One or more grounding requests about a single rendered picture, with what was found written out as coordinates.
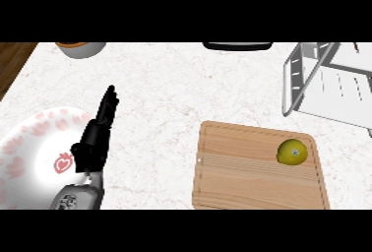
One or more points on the yellow bell pepper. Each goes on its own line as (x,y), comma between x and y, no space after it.
(292,152)

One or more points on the grey cup with orange rim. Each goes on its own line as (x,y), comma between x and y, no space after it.
(81,49)

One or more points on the black appliance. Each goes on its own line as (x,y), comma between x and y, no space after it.
(236,46)

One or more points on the wooden cutting board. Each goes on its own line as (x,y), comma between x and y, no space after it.
(251,177)

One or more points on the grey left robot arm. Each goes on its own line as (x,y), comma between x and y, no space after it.
(76,195)

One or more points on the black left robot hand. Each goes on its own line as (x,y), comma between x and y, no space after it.
(94,138)

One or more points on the white plate with pink print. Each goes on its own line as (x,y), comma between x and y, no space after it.
(34,154)

